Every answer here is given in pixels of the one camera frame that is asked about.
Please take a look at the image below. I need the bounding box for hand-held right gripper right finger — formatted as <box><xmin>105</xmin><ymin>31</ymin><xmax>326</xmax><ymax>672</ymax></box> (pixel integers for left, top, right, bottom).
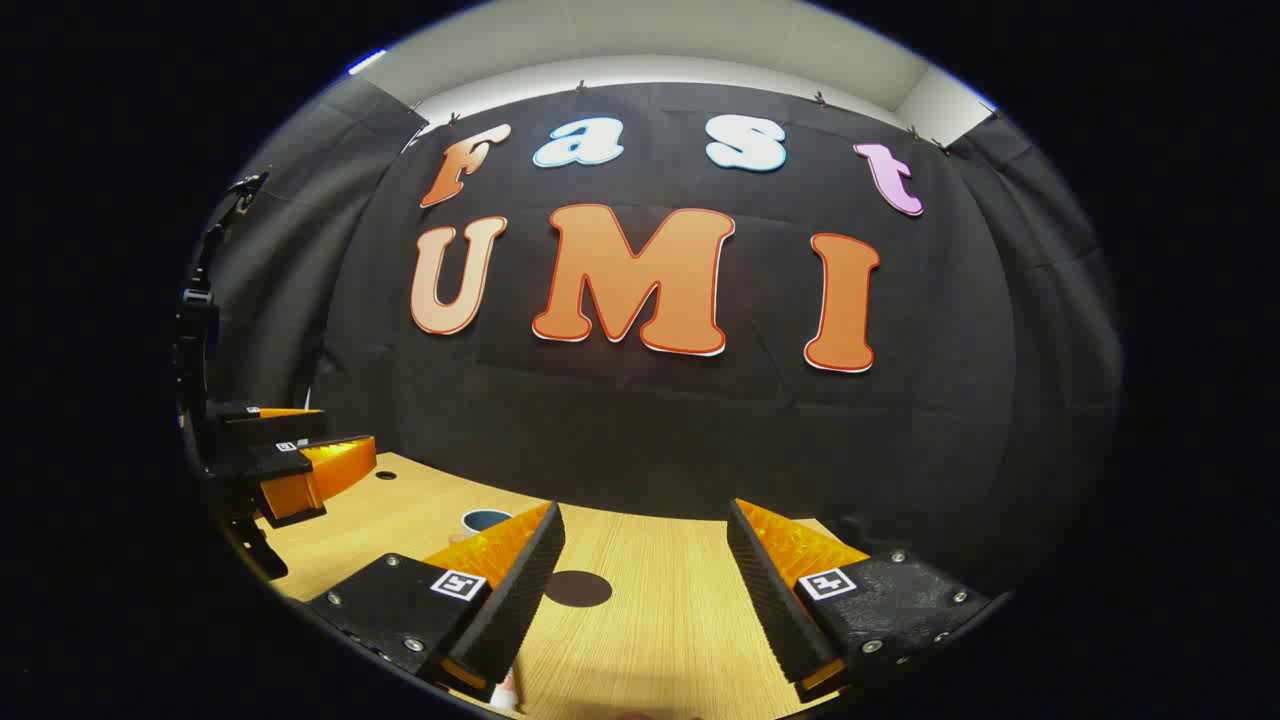
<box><xmin>727</xmin><ymin>498</ymin><xmax>1016</xmax><ymax>701</ymax></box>

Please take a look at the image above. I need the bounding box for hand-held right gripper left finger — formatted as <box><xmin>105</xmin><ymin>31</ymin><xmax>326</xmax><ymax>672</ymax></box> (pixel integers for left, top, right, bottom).
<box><xmin>305</xmin><ymin>500</ymin><xmax>567</xmax><ymax>703</ymax></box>

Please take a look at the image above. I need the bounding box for dark brown round coaster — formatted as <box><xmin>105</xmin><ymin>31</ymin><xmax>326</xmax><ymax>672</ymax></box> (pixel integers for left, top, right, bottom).
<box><xmin>545</xmin><ymin>570</ymin><xmax>613</xmax><ymax>609</ymax></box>

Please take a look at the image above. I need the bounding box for light blue cup wooden handle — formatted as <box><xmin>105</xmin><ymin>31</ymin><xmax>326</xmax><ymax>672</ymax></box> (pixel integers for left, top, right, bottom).
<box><xmin>447</xmin><ymin>508</ymin><xmax>515</xmax><ymax>544</ymax></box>

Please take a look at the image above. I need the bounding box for wooden desktop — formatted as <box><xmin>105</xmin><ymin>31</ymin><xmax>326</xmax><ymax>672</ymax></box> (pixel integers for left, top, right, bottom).
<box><xmin>250</xmin><ymin>452</ymin><xmax>851</xmax><ymax>720</ymax></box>

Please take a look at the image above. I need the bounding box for black backdrop cloth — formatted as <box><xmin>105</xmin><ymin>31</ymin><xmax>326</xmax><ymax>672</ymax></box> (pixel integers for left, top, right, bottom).
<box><xmin>200</xmin><ymin>80</ymin><xmax>1121</xmax><ymax>601</ymax></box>

